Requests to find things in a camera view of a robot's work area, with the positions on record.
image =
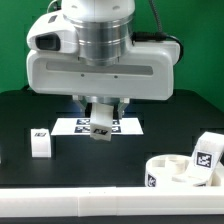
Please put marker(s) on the white front obstacle rail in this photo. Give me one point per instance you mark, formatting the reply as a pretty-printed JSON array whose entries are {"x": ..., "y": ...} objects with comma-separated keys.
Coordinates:
[{"x": 110, "y": 201}]

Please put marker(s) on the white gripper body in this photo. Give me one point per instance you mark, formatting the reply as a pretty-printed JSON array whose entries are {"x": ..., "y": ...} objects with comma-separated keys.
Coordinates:
[{"x": 145, "y": 72}]

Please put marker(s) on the white round stool seat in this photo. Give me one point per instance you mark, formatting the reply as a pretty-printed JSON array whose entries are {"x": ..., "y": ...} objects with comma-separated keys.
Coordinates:
[{"x": 169, "y": 170}]

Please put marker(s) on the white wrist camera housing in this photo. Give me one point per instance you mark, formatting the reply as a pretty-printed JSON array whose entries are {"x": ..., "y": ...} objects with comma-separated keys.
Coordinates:
[{"x": 52, "y": 32}]

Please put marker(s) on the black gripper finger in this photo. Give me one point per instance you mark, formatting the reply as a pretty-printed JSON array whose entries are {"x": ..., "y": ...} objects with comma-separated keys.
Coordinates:
[
  {"x": 123, "y": 103},
  {"x": 82, "y": 103}
]

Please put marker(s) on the white sheet with tags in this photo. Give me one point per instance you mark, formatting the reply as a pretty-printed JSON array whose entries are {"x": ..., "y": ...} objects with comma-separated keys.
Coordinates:
[{"x": 81, "y": 126}]

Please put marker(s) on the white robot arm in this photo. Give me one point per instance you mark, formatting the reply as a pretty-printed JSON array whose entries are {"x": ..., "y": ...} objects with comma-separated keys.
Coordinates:
[{"x": 88, "y": 50}]

